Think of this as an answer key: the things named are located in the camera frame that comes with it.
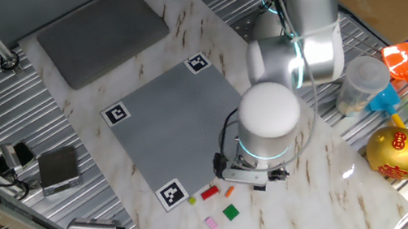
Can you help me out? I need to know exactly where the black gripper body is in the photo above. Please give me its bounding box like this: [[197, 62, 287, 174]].
[[265, 163, 291, 184]]

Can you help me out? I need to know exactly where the orange Lego brick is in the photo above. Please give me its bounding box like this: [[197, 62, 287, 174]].
[[223, 185, 237, 199]]

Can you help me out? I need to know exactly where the green Lego plate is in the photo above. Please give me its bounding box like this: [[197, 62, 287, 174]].
[[221, 202, 242, 223]]

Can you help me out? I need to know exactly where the red Lego brick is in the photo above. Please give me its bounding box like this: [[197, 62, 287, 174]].
[[200, 184, 221, 202]]

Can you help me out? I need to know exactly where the pink Lego brick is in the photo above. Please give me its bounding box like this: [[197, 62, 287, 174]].
[[203, 214, 220, 229]]

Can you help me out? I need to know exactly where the grey Lego baseplate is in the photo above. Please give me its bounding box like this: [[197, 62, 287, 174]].
[[92, 46, 261, 220]]

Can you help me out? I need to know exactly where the black white ArUco marker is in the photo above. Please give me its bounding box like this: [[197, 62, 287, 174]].
[[98, 99, 134, 129], [183, 50, 213, 76], [152, 175, 192, 214]]

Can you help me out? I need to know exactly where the gold piggy bank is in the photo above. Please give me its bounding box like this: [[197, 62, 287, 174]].
[[362, 123, 408, 188]]

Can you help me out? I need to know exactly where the clear plastic cup with bricks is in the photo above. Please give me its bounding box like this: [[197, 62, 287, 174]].
[[329, 51, 396, 119]]

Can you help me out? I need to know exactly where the silver digital scale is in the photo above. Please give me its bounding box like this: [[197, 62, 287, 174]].
[[35, 144, 84, 198]]

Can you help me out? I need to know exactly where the grey fabric pad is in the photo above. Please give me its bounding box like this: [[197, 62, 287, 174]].
[[30, 0, 177, 95]]

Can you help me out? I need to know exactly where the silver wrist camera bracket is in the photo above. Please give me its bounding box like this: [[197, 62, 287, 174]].
[[212, 144, 272, 193]]

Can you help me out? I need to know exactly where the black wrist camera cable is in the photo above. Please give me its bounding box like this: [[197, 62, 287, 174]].
[[205, 107, 250, 179]]

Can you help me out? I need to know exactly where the perforated metal robot base plate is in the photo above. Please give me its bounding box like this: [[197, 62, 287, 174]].
[[231, 6, 287, 47]]

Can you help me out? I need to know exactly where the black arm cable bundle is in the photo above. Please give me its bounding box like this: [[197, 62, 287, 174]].
[[243, 0, 300, 49]]

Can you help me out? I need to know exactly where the silver depth camera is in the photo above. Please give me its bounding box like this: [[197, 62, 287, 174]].
[[65, 210, 127, 229]]

